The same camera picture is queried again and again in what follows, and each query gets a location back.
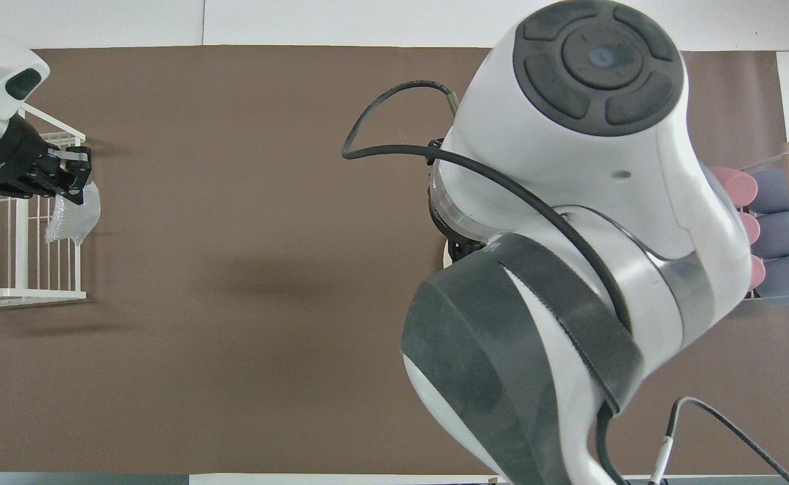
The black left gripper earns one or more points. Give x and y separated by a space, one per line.
11 165

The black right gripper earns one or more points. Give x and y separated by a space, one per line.
458 246

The cream round plate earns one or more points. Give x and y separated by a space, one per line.
447 254

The clear plastic bag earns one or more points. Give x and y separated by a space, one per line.
75 219

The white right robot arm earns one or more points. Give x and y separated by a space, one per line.
569 202

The brown table mat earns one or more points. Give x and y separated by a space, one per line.
233 303

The pink plastic cup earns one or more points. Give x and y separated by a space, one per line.
758 273
751 228
734 187

